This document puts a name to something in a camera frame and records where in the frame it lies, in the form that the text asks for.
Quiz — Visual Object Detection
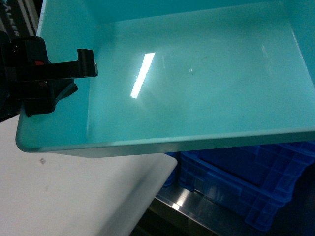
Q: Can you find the blue ribbed plastic crate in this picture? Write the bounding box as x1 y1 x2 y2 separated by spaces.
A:
179 141 315 232

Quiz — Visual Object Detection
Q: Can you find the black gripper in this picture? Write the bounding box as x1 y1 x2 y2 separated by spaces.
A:
0 31 98 118

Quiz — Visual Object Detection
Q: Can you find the teal plastic bin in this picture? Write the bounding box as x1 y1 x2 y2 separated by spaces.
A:
16 0 315 158

